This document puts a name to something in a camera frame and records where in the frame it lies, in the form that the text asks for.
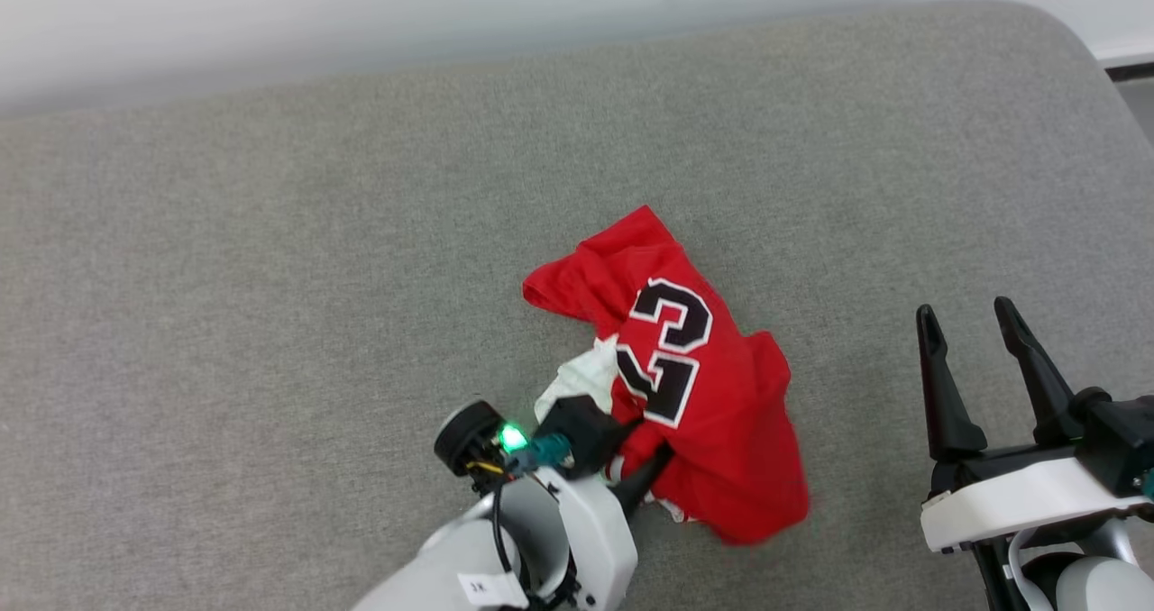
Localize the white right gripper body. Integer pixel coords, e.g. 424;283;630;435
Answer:
919;443;1154;555

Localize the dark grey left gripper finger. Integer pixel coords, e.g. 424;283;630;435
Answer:
612;443;674;516

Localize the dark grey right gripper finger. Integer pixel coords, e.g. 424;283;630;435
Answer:
993;296;1085;447
915;304;990;462

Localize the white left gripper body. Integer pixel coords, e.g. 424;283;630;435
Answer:
532;465;639;611

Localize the red basketball jersey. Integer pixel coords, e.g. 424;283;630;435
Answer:
521;205;811;547

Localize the grey fabric sofa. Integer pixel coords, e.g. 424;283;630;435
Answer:
0;0;1154;611

